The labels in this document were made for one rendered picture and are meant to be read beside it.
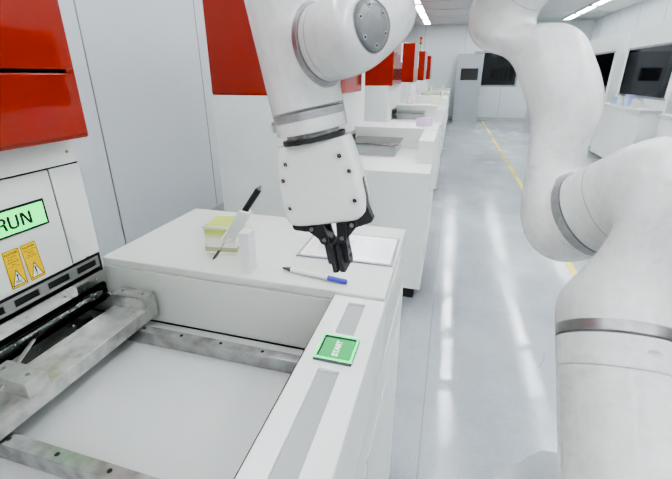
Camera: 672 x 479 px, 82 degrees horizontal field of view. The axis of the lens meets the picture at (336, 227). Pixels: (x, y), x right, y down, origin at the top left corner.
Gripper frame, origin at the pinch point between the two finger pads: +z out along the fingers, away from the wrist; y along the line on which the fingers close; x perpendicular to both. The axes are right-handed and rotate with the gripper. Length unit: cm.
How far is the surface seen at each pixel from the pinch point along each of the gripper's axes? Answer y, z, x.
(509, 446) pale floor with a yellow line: 22, 119, 78
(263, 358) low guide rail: -22.0, 23.1, 8.0
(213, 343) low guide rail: -32.4, 20.2, 8.5
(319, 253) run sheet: -15.3, 11.8, 29.0
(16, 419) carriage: -49, 15, -16
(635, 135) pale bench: 239, 107, 582
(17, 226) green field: -57, -10, 1
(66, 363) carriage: -50, 13, -6
